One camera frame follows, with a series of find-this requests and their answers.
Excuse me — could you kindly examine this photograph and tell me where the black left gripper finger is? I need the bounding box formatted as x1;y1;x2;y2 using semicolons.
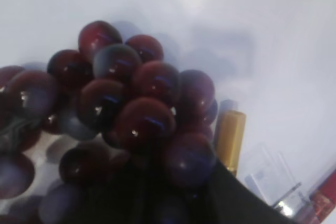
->
99;162;293;223

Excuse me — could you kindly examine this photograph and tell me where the red grape bunch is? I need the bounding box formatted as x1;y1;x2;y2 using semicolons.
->
1;20;218;223

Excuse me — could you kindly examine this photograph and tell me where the clear plastic ruler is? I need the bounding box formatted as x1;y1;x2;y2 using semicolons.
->
239;144;310;216

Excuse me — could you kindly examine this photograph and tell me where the gold glitter pen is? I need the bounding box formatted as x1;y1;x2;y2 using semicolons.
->
216;110;246;177

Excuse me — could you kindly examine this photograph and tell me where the red glitter pen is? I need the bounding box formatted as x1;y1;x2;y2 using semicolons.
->
308;169;335;223

